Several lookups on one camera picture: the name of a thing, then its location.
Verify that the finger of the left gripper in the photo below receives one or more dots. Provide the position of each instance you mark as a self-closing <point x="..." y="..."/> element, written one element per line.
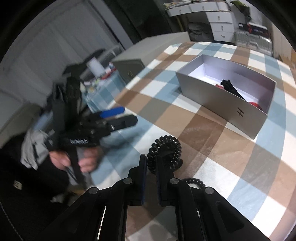
<point x="122" y="122"/>
<point x="111" y="112"/>

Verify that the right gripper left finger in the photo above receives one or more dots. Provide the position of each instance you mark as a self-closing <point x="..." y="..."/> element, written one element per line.
<point x="135" y="189"/>

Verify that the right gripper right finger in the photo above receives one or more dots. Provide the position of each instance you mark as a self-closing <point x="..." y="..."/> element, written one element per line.
<point x="169" y="187"/>

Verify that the black bow hair accessory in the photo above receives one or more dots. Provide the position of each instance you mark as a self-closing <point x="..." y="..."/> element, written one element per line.
<point x="227" y="85"/>

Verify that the red clear hair clip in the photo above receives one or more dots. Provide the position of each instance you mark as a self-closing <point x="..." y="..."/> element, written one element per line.
<point x="256" y="105"/>

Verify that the grey bedside nightstand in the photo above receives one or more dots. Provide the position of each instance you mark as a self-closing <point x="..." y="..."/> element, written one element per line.
<point x="133" y="60"/>

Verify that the plaid bed sheet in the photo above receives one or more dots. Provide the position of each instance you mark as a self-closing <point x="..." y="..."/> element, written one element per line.
<point x="257" y="176"/>

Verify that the silver grey cardboard box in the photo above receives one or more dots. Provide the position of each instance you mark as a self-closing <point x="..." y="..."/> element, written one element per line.
<point x="200" y="81"/>

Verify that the white dressing desk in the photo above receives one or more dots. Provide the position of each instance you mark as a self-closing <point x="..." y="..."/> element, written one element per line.
<point x="217" y="14"/>

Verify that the silver aluminium suitcase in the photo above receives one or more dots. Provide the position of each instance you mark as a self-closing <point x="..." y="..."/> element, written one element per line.
<point x="254" y="42"/>

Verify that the black red shoe box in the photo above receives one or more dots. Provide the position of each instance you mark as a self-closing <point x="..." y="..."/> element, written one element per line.
<point x="254" y="29"/>

